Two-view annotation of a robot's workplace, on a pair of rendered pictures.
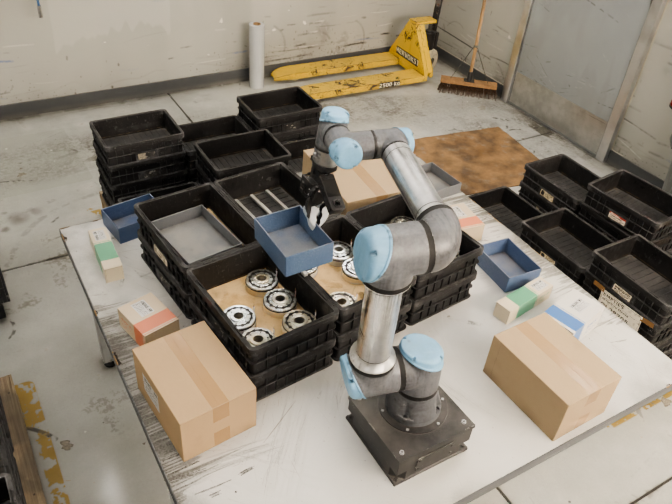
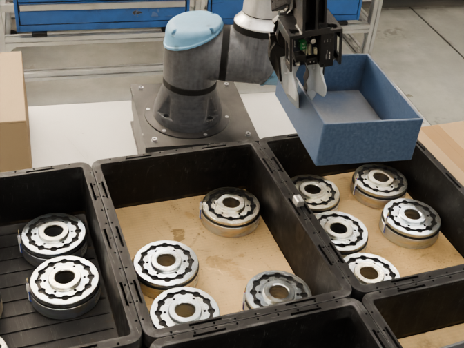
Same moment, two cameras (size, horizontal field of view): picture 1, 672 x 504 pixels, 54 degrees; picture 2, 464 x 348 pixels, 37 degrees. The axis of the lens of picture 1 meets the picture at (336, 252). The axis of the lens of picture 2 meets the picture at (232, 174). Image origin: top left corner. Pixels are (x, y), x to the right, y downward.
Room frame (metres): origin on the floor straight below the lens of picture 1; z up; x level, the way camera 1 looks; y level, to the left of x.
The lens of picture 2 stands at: (2.43, 0.24, 1.63)
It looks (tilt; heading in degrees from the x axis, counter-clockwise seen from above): 36 degrees down; 197
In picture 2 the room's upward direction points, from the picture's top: 5 degrees clockwise
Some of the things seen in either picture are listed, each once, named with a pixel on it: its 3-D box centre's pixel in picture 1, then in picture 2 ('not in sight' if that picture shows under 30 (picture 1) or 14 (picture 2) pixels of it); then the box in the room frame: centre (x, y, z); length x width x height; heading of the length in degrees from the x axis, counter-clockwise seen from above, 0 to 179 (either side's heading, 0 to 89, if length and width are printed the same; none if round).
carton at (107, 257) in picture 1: (105, 254); not in sight; (1.79, 0.81, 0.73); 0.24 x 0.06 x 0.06; 32
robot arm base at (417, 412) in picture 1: (414, 393); (188, 95); (1.19, -0.25, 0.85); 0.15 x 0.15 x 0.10
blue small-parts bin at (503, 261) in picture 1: (506, 264); not in sight; (1.95, -0.64, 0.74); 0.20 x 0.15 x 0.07; 29
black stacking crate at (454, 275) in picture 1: (410, 244); (12, 286); (1.84, -0.26, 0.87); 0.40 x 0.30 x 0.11; 39
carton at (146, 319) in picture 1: (149, 322); not in sight; (1.47, 0.56, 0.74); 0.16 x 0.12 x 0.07; 47
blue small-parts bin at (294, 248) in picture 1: (293, 239); (344, 105); (1.50, 0.12, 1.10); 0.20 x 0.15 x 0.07; 34
